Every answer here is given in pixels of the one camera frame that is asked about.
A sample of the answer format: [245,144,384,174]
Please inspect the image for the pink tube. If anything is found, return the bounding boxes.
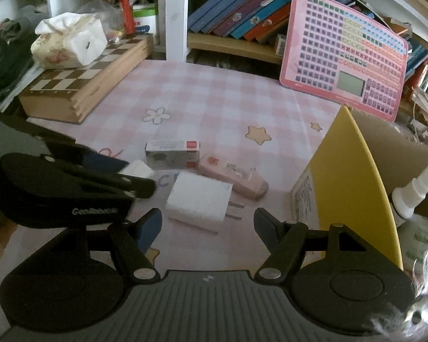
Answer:
[198,153,269,200]

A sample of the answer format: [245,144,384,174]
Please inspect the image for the dark blue spray bottle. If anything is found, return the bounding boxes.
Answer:
[389,166,428,228]

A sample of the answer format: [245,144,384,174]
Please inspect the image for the clear tape roll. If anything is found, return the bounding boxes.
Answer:
[397,214,428,274]

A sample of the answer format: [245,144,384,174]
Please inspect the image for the wooden chess board box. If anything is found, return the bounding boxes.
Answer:
[18,34,154,124]

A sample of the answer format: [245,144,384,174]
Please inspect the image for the small white cube charger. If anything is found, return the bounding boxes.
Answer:
[120,159,154,179]

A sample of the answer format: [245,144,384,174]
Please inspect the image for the white power adapter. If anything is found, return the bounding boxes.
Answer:
[165,172,242,233]

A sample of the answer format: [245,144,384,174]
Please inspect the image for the floral tissue pack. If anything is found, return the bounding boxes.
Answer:
[31,13,107,69]

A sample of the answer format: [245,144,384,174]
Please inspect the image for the yellow cardboard box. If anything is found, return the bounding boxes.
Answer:
[290,106,428,266]

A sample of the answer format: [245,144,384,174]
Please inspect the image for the red bottle white cap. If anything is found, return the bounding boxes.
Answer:
[120,0,135,35]

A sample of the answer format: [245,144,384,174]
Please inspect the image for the stack of papers and books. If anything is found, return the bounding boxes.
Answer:
[408,88,428,145]

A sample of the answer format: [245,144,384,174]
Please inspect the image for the pink keyboard learning board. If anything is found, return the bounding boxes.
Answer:
[280,0,408,122]

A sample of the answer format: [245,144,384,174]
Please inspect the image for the row of blue books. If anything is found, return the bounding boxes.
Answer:
[188,0,376,44]

